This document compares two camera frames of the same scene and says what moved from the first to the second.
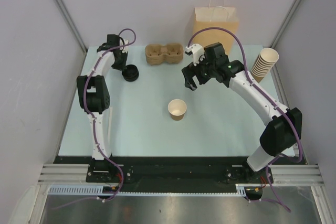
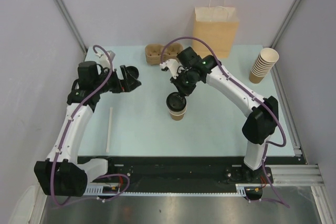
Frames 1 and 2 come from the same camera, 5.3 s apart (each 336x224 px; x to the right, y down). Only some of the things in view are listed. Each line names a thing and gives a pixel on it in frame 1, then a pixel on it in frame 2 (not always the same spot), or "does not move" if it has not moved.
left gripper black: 122,66 → 132,82
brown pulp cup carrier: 157,54 does not move
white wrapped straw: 111,112 does not move
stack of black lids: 131,74 does not move
